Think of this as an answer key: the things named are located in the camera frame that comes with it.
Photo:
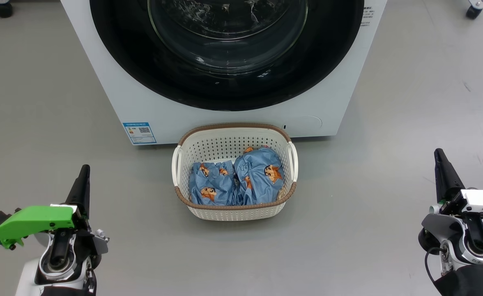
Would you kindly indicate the blue energy label sticker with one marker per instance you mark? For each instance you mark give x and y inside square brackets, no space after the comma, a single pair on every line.
[139,132]

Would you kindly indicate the black caster wheel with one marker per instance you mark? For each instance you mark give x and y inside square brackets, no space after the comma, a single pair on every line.
[472,12]
[3,10]

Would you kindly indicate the washing machine door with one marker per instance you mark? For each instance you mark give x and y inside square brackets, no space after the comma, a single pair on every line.
[225,90]

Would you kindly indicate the printed text notice sticker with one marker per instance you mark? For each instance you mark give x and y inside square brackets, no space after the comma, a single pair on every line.
[366,16]

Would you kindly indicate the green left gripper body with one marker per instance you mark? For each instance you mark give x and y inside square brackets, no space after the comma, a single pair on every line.
[40,218]

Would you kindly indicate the white front-load washing machine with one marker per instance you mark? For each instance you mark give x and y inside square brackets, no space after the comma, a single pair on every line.
[122,94]

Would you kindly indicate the blue cartoon print garment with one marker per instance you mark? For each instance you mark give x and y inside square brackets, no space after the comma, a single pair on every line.
[258,176]
[212,181]

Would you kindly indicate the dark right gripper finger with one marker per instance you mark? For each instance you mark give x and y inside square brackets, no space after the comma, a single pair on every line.
[445,181]

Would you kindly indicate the white perforated laundry basket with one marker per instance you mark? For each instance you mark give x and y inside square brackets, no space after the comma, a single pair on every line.
[225,144]

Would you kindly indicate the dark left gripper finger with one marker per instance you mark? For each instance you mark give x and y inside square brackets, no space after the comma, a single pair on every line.
[82,193]

